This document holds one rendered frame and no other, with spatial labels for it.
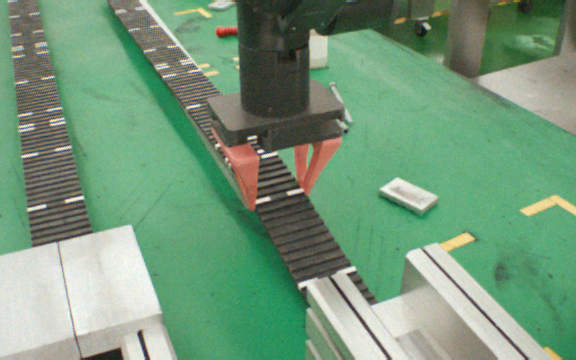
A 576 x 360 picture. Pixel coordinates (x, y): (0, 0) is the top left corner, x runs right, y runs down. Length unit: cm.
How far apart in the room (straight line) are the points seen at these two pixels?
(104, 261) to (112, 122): 39
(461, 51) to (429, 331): 191
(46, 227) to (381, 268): 29
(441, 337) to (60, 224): 33
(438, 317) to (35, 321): 24
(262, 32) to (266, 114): 7
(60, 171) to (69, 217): 8
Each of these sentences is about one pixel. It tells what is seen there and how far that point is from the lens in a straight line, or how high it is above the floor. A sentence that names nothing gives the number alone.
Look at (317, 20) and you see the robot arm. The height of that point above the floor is 99.
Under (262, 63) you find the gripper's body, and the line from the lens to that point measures 47.
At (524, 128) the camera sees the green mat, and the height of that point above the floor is 78.
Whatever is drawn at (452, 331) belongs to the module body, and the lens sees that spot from 39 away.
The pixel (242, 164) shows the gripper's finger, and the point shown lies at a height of 87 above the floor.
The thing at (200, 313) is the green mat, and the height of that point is 78.
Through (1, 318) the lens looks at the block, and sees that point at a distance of 38.
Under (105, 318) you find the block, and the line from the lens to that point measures 36.
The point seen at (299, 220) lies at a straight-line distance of 54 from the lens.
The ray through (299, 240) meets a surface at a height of 80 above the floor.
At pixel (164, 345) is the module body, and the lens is 35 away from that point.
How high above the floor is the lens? 112
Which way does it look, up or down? 33 degrees down
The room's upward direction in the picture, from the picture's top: straight up
